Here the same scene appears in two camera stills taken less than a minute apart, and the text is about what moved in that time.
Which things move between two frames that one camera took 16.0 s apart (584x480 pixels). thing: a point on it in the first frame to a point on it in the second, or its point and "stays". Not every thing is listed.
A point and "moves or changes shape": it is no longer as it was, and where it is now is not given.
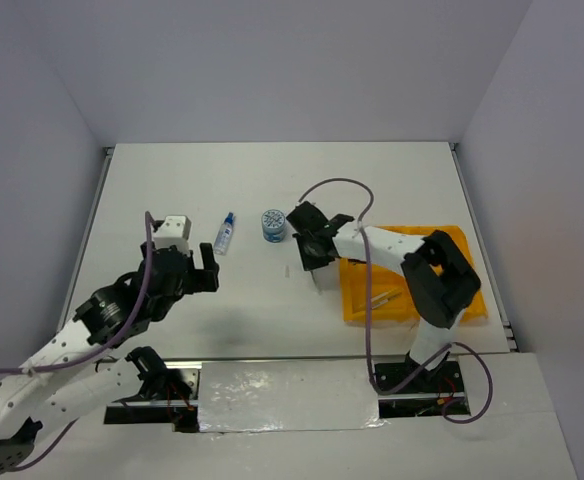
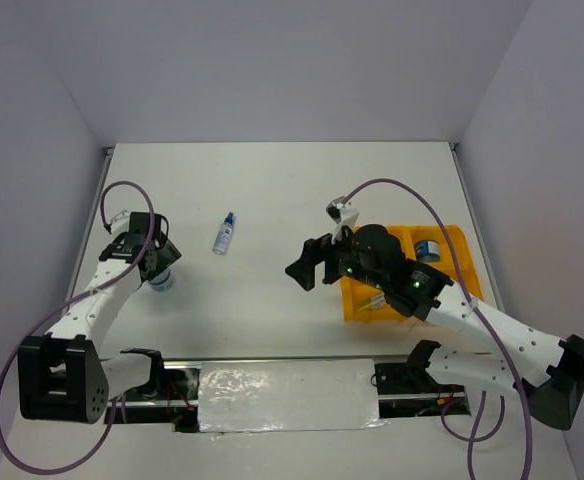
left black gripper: [204, 279] to [167, 256]
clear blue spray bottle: [224, 236] stays
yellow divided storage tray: [391, 301] stays
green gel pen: [316, 278] moves or changes shape
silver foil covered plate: [286, 396] stays
